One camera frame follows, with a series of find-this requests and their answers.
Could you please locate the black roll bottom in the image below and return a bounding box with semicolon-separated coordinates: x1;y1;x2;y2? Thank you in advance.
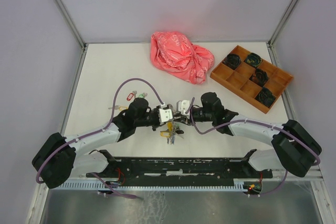
255;87;276;108

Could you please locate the metal keyring with keys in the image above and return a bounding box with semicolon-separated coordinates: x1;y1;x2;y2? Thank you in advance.
160;108;184;145

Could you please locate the key with red tag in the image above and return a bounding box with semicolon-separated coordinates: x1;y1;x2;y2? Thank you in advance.
127;91;137;101

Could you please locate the pink crumpled cloth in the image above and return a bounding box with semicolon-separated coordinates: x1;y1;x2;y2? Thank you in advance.
150;31;215;84

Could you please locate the black roll middle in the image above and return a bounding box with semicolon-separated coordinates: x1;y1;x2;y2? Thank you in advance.
249;69;269;87

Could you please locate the white cable duct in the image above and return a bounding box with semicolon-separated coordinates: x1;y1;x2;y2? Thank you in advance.
55;179;247;193

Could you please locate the black roll top right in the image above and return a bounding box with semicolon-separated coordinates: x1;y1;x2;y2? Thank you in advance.
244;52;263;68

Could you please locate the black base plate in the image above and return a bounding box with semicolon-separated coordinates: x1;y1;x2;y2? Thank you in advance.
98;157;273;182

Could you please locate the key with yellow tag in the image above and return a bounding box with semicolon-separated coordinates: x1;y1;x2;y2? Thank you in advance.
108;105;128;111

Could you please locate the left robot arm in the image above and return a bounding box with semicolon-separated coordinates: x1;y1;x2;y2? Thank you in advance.
32;98;165;189

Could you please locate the black roll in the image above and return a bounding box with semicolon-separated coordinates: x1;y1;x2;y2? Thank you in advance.
222;54;241;70
244;52;263;68
249;69;269;87
255;87;276;108

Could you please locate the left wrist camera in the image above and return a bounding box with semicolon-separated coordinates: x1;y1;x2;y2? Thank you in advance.
158;104;174;124

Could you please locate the black roll top left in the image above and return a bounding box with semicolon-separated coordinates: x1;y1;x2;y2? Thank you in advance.
222;54;241;70

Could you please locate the wooden compartment tray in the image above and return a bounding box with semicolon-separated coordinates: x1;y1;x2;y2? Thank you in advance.
210;45;293;114

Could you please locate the key with green tag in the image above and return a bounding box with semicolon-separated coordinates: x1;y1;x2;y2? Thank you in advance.
138;92;148;98

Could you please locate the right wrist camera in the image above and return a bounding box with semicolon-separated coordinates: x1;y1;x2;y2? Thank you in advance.
177;100;191;116

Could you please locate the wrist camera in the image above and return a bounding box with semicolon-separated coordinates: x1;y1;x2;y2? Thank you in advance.
177;100;191;116
158;104;174;124

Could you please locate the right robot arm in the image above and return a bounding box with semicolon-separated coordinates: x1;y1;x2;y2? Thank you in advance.
177;92;322;177

